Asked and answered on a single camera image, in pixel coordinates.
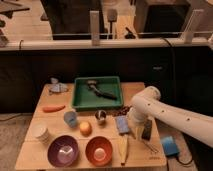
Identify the purple bowl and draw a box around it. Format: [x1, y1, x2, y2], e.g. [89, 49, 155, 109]
[47, 135, 79, 167]

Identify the orange round fruit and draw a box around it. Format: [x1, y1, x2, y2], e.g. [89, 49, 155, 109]
[79, 121, 92, 136]

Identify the orange carrot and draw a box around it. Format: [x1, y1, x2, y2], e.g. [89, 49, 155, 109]
[42, 105, 65, 113]

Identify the yellow corn cob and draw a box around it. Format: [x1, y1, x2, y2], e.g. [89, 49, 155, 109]
[118, 134, 128, 165]

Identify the black rectangular block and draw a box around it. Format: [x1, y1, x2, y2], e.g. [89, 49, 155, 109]
[142, 120, 152, 140]

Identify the small metal cup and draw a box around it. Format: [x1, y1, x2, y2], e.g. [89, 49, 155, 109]
[95, 110, 106, 125]

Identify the blue box on floor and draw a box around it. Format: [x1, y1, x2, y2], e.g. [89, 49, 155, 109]
[161, 136, 179, 156]

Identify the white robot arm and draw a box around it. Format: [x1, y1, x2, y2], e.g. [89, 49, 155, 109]
[130, 86, 213, 148]

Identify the bunch of dark grapes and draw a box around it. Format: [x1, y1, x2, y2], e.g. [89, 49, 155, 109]
[114, 106, 131, 117]

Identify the orange bowl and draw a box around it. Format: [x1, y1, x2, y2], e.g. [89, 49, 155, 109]
[85, 136, 113, 166]

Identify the light blue cup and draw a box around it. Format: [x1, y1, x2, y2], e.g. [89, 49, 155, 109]
[64, 111, 78, 127]

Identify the green plastic tray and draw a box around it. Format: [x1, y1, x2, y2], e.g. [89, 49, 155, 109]
[72, 76, 124, 111]

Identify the wooden table board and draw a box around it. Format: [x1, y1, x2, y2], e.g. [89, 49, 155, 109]
[15, 84, 167, 171]

